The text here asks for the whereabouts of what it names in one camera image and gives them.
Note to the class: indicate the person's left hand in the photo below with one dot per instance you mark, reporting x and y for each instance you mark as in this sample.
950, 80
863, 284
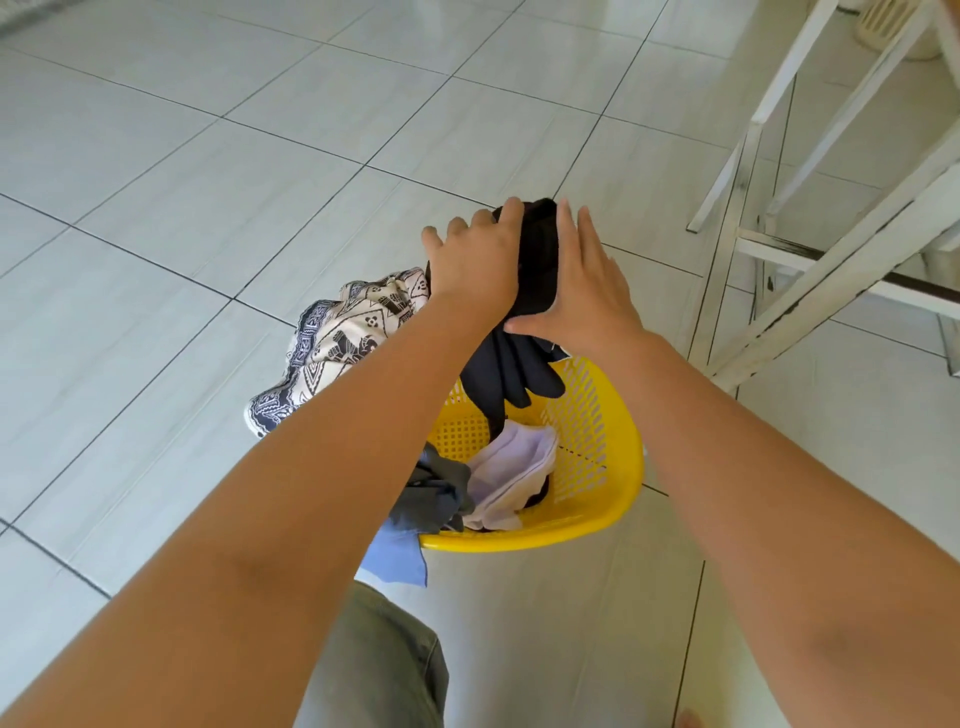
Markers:
472, 262

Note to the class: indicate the person's right hand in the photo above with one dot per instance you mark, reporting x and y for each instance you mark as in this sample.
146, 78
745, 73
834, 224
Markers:
592, 307

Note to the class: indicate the black garment with patterned lining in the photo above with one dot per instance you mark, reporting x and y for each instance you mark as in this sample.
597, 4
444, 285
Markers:
536, 262

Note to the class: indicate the cream black patterned cloth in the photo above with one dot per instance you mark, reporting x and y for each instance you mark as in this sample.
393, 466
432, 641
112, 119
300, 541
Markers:
345, 330

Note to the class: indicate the yellow plastic laundry basket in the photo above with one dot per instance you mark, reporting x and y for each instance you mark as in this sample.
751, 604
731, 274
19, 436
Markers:
626, 465

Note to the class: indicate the white sock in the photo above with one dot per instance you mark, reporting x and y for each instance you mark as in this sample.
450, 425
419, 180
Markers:
510, 469

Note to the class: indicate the dark grey sock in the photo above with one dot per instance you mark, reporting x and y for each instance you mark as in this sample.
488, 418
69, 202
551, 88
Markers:
538, 495

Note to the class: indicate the dark grey garment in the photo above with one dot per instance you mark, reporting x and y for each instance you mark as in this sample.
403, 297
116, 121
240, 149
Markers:
435, 491

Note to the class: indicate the person's right forearm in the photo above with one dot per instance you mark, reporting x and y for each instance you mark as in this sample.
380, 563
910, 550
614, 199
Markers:
787, 525

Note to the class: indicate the person's left forearm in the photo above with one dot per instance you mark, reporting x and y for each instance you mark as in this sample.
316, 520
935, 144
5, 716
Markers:
262, 547

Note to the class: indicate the person's right foot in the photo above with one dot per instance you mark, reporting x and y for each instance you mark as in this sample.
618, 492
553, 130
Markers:
688, 720

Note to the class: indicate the white metal stool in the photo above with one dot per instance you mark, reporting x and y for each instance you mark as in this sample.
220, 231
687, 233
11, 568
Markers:
840, 124

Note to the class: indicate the white slatted plastic bin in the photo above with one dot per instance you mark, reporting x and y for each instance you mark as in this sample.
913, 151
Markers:
892, 26

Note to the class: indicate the grey trousers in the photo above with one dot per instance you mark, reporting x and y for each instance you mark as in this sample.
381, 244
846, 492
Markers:
360, 667

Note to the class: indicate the white metal table frame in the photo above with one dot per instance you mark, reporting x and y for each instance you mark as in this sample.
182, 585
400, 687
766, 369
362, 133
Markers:
840, 281

